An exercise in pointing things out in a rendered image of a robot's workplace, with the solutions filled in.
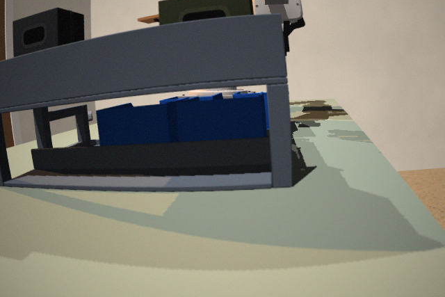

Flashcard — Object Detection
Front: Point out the grey metal shelf frame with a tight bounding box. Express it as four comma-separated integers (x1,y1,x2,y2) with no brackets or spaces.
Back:
0,13,293,192

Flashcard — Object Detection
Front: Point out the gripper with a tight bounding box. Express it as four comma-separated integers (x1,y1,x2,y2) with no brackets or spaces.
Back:
252,0,305,56

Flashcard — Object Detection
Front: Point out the blue bin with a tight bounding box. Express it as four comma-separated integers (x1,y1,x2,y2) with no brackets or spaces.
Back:
176,92,267,142
232,91,269,129
159,93,223,104
96,97,189,145

